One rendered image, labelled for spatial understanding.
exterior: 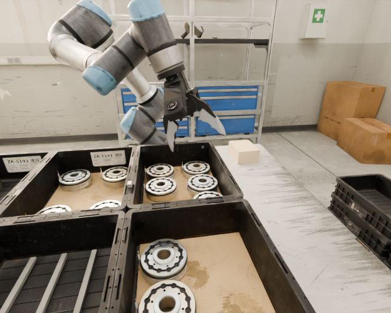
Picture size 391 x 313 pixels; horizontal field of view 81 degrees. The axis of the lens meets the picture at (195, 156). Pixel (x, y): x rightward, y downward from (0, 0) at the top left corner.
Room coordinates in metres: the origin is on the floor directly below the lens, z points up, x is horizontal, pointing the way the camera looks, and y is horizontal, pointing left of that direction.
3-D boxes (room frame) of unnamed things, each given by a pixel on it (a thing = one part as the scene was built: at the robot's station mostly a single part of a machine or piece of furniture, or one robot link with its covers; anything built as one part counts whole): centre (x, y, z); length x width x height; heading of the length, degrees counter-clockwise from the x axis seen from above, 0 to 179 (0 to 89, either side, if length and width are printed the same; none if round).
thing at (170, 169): (0.76, 0.13, 0.86); 0.10 x 0.10 x 0.01
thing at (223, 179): (0.66, 0.05, 0.87); 0.40 x 0.30 x 0.11; 9
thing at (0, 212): (0.61, 0.35, 0.92); 0.40 x 0.30 x 0.02; 9
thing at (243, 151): (1.20, -0.27, 0.74); 0.16 x 0.12 x 0.07; 12
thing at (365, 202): (0.99, -0.99, 0.37); 0.40 x 0.30 x 0.45; 8
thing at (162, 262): (0.37, 0.07, 0.86); 0.05 x 0.05 x 0.01
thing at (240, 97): (2.63, -0.36, 0.60); 0.72 x 0.03 x 0.56; 98
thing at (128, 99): (2.52, 0.43, 0.60); 0.72 x 0.03 x 0.56; 98
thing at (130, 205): (0.66, 0.05, 0.92); 0.40 x 0.30 x 0.02; 9
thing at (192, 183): (0.68, -0.02, 0.86); 0.10 x 0.10 x 0.01
